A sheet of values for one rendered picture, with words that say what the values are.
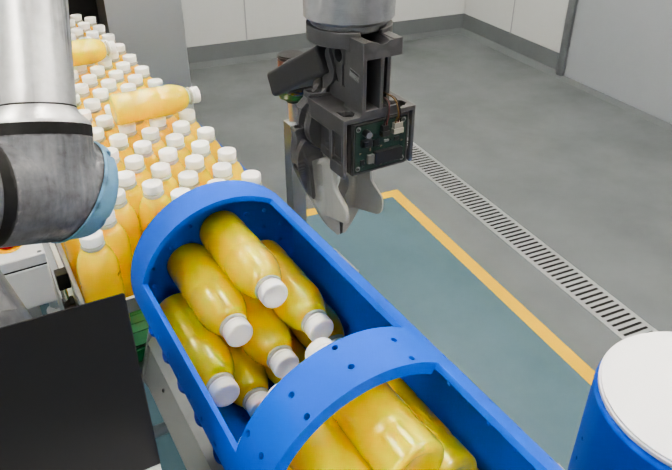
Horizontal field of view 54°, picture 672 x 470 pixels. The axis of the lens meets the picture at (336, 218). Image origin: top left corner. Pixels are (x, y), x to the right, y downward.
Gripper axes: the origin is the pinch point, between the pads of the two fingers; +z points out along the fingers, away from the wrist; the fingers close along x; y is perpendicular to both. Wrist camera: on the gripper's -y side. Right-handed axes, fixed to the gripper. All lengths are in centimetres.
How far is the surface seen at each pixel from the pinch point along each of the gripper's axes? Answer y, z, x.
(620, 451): 18, 36, 33
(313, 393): 7.1, 14.6, -6.7
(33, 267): -52, 29, -27
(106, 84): -127, 27, 4
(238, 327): -15.9, 23.8, -5.7
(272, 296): -16.0, 20.7, -0.5
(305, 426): 9.3, 15.9, -8.8
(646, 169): -149, 137, 291
